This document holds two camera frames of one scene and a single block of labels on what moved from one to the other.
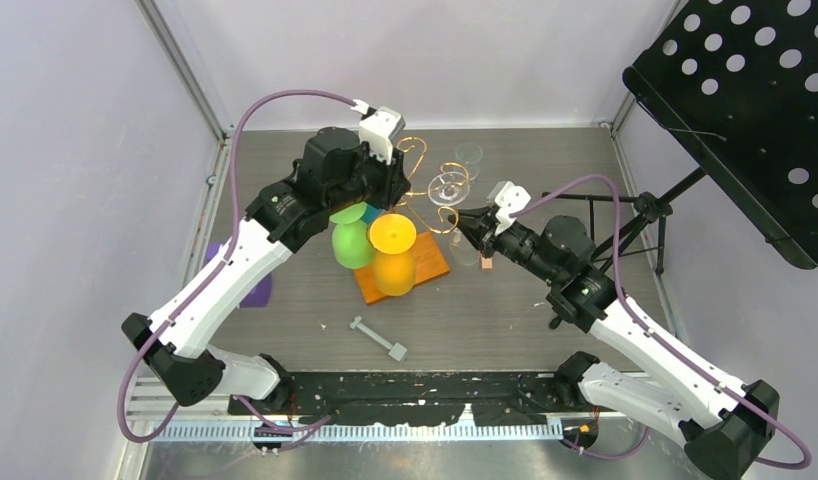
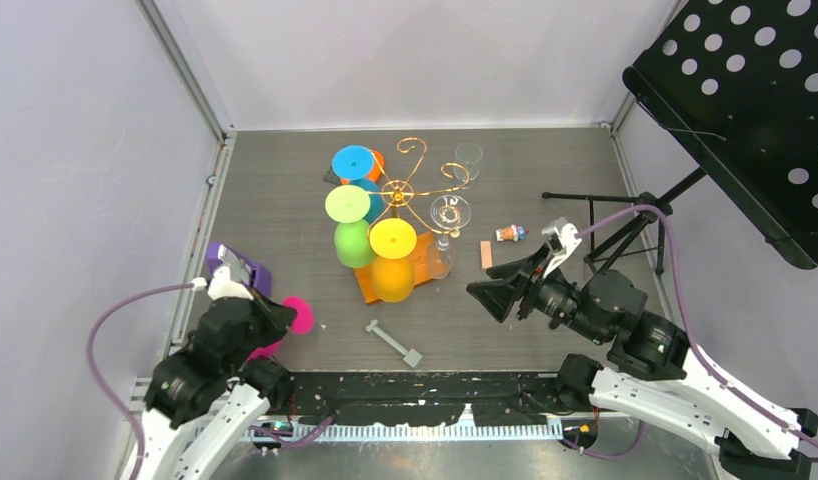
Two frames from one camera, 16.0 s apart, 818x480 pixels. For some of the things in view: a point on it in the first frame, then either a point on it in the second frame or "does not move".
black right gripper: x=481 y=234 -> x=496 y=296
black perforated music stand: x=746 y=87 does not move
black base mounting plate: x=423 y=399 does not move
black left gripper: x=394 y=182 -> x=279 y=317
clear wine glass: x=450 y=189 -> x=449 y=213
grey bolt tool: x=396 y=351 -> x=411 y=357
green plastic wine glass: x=352 y=240 does not move
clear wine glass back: x=469 y=153 does not move
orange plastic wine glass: x=392 y=236 does not move
